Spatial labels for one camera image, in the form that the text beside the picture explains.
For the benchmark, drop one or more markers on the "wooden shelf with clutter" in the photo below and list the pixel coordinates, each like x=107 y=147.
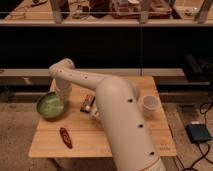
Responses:
x=109 y=13

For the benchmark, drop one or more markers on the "red chili pepper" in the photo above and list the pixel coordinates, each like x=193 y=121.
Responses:
x=65 y=137

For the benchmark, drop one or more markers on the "green ceramic bowl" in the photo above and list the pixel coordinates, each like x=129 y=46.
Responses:
x=50 y=106

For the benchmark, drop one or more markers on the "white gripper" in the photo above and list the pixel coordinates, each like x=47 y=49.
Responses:
x=63 y=88

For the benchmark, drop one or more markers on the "black foot pedal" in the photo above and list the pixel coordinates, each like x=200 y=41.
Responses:
x=198 y=133

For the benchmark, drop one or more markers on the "white paper cup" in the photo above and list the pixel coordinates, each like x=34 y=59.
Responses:
x=150 y=105

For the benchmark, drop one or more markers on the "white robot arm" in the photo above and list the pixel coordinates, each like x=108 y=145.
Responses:
x=128 y=136

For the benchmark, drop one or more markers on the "brown snack bar packet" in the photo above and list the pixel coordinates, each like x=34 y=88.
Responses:
x=87 y=104

